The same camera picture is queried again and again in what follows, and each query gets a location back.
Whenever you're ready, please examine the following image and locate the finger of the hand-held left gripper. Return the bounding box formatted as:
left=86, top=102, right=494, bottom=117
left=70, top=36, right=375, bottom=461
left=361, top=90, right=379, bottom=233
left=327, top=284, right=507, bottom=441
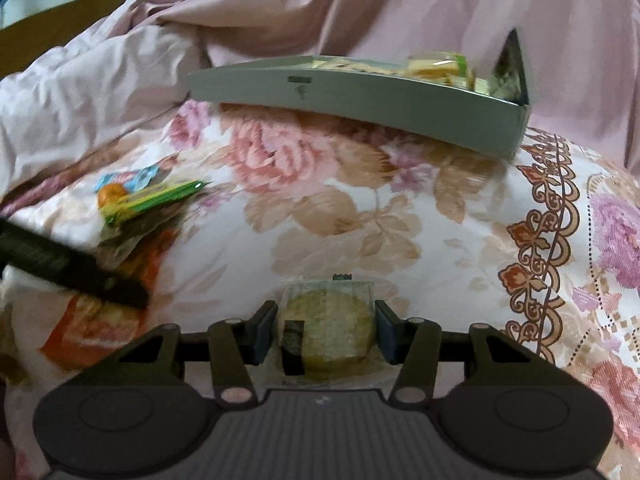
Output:
left=92, top=264, right=150, bottom=310

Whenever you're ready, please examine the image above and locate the mandarin orange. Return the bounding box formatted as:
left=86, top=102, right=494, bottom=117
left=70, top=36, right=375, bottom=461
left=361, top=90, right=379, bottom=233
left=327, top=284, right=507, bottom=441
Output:
left=97, top=185, right=127, bottom=209

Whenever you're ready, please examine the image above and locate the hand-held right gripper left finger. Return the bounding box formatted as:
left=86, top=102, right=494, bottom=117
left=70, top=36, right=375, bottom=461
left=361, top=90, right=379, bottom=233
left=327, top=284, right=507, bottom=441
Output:
left=117, top=300, right=279, bottom=407

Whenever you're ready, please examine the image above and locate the orange red snack packet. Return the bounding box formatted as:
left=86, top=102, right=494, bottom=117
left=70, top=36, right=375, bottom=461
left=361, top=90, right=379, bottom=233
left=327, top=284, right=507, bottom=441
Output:
left=39, top=230, right=168, bottom=367

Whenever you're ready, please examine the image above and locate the light pink duvet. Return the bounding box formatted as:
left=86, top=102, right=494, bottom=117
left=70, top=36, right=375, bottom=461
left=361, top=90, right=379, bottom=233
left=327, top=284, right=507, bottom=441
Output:
left=0, top=25, right=212, bottom=202

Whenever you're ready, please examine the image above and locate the sandwich bread packet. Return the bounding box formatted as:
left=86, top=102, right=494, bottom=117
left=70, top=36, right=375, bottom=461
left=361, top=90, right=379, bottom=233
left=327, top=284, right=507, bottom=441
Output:
left=400, top=51, right=477, bottom=92

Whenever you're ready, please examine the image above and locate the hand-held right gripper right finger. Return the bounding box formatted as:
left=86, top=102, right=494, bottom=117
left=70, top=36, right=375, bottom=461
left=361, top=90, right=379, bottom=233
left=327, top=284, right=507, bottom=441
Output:
left=374, top=300, right=538, bottom=407

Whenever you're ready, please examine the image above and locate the wooden headboard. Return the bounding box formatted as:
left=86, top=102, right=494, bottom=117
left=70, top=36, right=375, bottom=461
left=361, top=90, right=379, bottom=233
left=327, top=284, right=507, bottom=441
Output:
left=0, top=0, right=137, bottom=79

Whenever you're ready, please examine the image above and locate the round rice cracker packet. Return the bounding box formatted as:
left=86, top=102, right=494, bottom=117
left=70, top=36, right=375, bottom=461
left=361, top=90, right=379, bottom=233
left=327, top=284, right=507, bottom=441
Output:
left=272, top=272, right=379, bottom=387

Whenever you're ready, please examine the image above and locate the blue snack packet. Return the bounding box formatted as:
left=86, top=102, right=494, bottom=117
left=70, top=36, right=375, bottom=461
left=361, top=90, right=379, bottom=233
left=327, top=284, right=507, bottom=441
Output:
left=95, top=166, right=167, bottom=194

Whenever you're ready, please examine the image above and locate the pink satin cloth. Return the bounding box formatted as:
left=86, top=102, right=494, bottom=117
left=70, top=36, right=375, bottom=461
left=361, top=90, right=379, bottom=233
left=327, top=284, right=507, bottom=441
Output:
left=115, top=0, right=640, bottom=171

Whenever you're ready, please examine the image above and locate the floral bedsheet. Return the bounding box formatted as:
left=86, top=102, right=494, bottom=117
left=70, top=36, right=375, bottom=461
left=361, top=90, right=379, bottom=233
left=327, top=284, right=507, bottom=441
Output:
left=0, top=100, right=640, bottom=480

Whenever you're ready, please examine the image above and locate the clear packet of dark snack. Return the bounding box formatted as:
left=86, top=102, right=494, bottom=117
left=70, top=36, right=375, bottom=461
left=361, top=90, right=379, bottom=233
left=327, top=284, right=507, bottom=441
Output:
left=97, top=214, right=182, bottom=262

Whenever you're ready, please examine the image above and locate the grey cardboard box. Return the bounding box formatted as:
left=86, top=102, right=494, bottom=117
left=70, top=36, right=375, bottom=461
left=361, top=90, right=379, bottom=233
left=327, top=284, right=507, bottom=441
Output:
left=186, top=27, right=532, bottom=161

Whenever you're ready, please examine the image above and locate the yellow green snack packet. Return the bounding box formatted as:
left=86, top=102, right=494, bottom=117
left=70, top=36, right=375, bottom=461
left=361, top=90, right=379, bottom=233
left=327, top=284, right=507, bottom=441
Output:
left=102, top=180, right=212, bottom=227

